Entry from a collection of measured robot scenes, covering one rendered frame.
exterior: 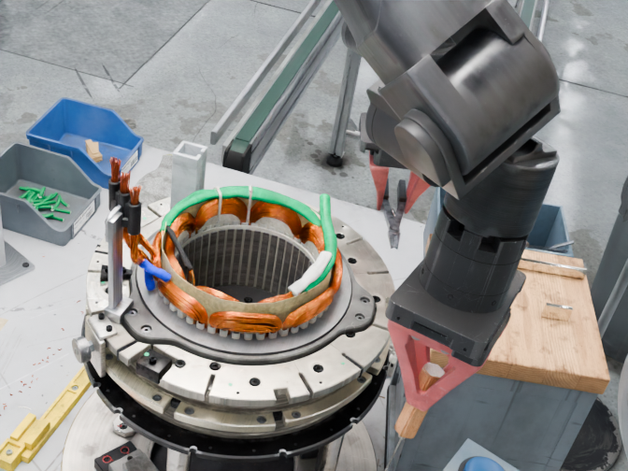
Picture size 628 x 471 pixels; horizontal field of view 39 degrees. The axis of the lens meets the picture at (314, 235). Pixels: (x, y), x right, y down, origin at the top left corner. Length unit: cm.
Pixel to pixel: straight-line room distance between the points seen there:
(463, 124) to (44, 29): 340
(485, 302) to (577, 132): 314
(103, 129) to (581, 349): 99
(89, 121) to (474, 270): 120
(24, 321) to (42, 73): 224
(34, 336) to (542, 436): 70
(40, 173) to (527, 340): 90
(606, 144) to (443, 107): 322
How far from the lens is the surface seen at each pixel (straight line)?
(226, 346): 84
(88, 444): 115
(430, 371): 62
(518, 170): 51
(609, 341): 264
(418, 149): 47
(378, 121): 58
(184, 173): 94
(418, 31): 46
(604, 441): 242
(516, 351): 96
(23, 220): 145
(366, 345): 87
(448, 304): 56
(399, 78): 47
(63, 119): 168
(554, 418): 102
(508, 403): 100
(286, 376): 83
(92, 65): 354
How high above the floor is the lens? 171
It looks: 38 degrees down
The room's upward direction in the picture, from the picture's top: 10 degrees clockwise
